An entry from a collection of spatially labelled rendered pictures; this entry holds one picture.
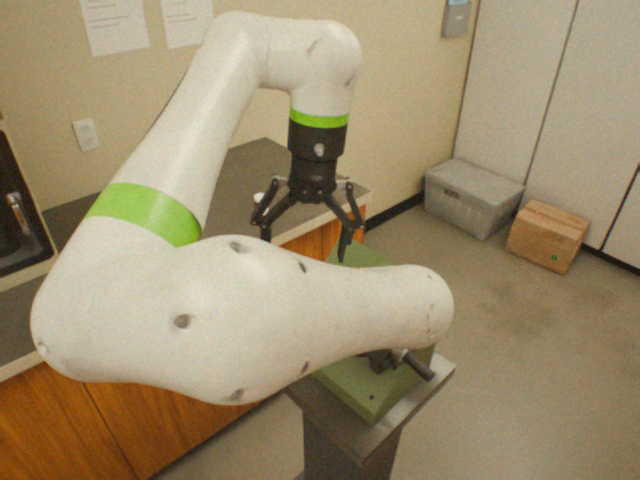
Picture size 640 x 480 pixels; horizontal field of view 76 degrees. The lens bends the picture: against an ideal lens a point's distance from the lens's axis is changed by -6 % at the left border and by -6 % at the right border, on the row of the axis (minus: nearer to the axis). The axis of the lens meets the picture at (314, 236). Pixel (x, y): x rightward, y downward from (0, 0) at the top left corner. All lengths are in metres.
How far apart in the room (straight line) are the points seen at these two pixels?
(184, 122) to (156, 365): 0.29
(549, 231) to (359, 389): 2.22
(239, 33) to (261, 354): 0.47
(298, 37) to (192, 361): 0.46
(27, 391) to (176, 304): 1.10
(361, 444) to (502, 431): 1.31
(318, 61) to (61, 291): 0.41
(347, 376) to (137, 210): 0.62
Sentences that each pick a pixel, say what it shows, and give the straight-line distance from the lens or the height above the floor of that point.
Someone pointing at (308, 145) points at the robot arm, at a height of 1.49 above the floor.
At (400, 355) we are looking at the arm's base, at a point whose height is 1.11.
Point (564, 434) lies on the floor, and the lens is 2.27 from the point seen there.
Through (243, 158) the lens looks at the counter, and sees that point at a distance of 1.92.
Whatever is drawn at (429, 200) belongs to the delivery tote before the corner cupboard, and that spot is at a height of 0.11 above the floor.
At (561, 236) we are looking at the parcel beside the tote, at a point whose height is 0.27.
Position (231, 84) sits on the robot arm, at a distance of 0.58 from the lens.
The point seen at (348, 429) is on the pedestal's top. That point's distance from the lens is 0.94.
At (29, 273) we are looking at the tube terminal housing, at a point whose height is 0.96.
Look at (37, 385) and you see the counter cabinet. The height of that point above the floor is 0.81.
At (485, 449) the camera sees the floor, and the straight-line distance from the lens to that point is 2.10.
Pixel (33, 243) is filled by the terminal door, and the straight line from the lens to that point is 1.41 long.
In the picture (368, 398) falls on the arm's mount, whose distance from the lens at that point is 0.91.
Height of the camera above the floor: 1.75
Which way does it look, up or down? 36 degrees down
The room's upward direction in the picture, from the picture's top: straight up
